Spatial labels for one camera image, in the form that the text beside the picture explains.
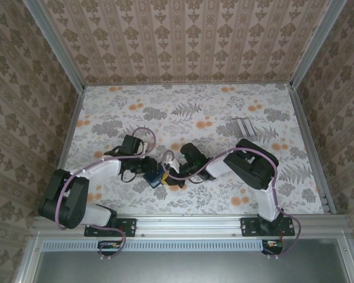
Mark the dark blue card holder wallet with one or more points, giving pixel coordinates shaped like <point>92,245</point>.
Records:
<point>154,180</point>

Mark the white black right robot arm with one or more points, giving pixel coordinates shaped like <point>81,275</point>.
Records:
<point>218,168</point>

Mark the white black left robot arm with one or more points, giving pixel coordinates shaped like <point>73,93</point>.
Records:
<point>103,169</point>

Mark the floral patterned table cover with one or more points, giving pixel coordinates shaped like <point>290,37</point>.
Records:
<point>194,200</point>

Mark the black connector board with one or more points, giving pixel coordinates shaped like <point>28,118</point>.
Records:
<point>272,246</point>
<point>109,246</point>

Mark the grey metal panel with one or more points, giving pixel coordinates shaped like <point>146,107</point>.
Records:
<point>194,268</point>

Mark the aluminium mounting rail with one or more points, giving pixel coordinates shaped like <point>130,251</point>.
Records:
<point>188,225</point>

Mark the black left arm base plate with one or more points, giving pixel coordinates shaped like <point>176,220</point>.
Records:
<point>129,227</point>

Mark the aluminium table side rail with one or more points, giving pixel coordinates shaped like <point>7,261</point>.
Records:
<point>72,121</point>
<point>302,118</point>

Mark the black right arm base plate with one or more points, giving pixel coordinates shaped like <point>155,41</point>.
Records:
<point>249,227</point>

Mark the aluminium frame post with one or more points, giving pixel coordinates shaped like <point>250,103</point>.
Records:
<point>316,44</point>
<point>56,44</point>

